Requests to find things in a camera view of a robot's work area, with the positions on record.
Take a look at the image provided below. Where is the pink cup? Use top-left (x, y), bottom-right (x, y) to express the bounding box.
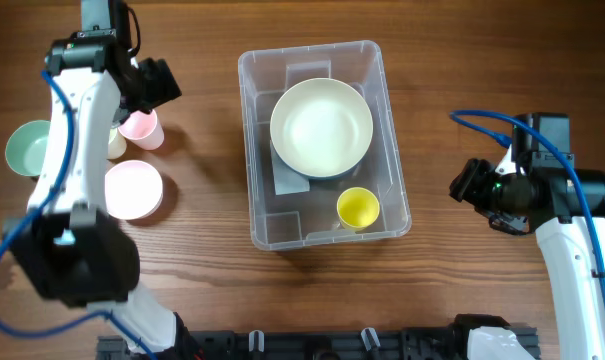
top-left (118, 110), bottom-right (165, 150)

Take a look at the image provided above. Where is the cream cup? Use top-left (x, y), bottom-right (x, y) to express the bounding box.
top-left (107, 128), bottom-right (127, 160)

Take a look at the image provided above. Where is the pink bowl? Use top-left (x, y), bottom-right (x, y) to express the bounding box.
top-left (105, 160), bottom-right (164, 221)

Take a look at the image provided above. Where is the green bowl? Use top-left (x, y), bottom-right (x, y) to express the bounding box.
top-left (5, 120), bottom-right (50, 177)

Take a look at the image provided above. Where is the yellow cup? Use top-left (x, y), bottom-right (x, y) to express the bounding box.
top-left (336, 187), bottom-right (381, 232)

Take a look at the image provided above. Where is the blue plate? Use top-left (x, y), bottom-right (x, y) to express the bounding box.
top-left (271, 142), bottom-right (370, 179)

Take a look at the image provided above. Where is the cream plate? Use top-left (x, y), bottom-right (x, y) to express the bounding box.
top-left (269, 77), bottom-right (375, 179)

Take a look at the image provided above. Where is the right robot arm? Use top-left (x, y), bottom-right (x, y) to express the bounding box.
top-left (450, 110), bottom-right (605, 359)

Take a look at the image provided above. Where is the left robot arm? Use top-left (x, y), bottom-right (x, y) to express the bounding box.
top-left (0, 1), bottom-right (197, 359)

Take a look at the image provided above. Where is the white label in container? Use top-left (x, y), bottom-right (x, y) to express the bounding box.
top-left (270, 144), bottom-right (310, 196)

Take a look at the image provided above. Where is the clear plastic storage container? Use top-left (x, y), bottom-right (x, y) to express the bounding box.
top-left (238, 40), bottom-right (412, 251)

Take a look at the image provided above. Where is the left blue cable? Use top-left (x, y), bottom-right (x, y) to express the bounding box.
top-left (0, 69), bottom-right (158, 360)

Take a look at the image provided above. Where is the blue cable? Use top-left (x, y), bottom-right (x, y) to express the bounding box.
top-left (449, 109), bottom-right (605, 360)
top-left (0, 69), bottom-right (158, 360)

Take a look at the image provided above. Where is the right blue cable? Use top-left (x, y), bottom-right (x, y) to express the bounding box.
top-left (449, 109), bottom-right (605, 360)

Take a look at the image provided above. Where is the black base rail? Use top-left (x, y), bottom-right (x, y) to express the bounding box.
top-left (95, 327), bottom-right (541, 360)

